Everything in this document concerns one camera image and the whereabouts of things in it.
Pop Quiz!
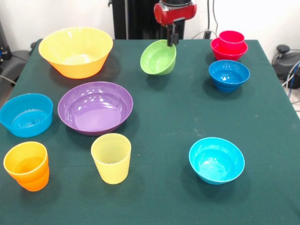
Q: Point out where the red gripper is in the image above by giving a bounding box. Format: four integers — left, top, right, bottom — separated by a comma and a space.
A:
153, 1, 198, 46

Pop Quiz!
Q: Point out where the green bowl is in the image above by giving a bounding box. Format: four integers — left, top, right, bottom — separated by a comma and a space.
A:
140, 39, 177, 76

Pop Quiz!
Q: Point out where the red-pink bowl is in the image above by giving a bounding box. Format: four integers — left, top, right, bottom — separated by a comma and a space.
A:
210, 38, 249, 62

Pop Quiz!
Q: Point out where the red-pink cup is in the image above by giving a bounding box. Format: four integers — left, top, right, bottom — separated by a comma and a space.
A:
218, 30, 246, 45

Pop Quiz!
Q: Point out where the dark blue bowl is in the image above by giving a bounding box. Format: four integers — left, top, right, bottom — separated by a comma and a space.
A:
209, 60, 251, 93

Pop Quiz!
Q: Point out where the large orange bowl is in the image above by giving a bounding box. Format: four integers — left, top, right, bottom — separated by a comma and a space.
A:
38, 26, 114, 80

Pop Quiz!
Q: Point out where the large purple bowl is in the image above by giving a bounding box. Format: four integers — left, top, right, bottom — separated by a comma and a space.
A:
57, 81, 134, 136

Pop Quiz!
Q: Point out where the cyan bowl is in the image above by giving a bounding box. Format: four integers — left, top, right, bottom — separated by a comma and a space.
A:
188, 137, 246, 186

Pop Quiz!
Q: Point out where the yellow-green cup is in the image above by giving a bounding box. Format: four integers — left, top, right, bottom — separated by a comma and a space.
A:
90, 133, 132, 185

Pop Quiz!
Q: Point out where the black device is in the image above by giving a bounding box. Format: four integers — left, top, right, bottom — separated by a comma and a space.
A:
0, 21, 12, 64

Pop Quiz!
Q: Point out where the blue ribbed bowl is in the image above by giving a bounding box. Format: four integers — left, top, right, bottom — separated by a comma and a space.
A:
0, 93, 54, 138

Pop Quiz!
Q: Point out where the dark green tablecloth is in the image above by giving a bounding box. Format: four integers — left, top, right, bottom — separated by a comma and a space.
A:
0, 38, 300, 225

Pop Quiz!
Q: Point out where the orange cup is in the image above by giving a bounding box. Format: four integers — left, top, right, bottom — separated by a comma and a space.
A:
3, 141, 50, 192

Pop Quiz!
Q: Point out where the grey pedestal foot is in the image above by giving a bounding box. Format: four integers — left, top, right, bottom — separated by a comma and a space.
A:
4, 42, 38, 80
271, 45, 300, 79

